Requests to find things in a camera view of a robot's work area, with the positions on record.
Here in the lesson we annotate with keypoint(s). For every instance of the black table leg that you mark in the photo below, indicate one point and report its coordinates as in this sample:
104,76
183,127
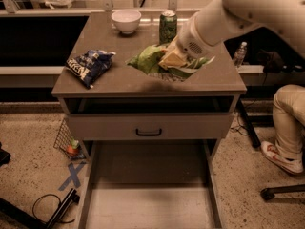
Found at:
249,127

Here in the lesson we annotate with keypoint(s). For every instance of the black chair base leg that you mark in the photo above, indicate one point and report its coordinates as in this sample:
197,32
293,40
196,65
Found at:
269,193

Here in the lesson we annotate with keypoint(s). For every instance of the white red sneaker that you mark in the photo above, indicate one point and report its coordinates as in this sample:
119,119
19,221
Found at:
291,165

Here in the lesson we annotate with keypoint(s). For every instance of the green soda can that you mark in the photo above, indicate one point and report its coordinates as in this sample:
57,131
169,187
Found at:
167,26

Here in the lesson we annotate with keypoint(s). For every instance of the black stand with cable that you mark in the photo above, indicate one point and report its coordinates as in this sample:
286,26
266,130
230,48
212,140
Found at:
46,212

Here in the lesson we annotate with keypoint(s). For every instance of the white ceramic bowl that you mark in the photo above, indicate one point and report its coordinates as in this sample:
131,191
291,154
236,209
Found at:
126,21

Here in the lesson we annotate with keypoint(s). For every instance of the open bottom drawer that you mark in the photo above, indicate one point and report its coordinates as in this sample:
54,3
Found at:
149,185

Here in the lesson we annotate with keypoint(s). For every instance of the wire mesh basket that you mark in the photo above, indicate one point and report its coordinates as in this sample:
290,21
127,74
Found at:
67,144

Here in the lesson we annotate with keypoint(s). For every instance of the blue chip bag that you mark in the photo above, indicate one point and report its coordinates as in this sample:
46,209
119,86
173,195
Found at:
88,66

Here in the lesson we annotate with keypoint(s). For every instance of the closed middle drawer black handle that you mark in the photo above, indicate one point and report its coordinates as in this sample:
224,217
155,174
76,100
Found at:
149,126

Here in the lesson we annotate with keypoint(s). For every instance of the grey drawer cabinet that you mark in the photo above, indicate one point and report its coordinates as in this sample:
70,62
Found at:
124,90

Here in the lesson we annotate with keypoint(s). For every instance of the clear plastic water bottle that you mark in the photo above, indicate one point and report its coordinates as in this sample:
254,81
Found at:
240,54

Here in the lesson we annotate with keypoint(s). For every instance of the green jalapeno chip bag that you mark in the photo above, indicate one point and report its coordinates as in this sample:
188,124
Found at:
147,62

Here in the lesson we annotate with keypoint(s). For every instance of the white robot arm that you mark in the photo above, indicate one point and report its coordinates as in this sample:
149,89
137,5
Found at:
221,20

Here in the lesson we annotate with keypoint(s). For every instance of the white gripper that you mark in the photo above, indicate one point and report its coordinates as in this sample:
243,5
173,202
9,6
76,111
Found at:
190,42

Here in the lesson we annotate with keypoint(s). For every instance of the person leg beige trousers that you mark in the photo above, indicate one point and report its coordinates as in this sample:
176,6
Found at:
289,120

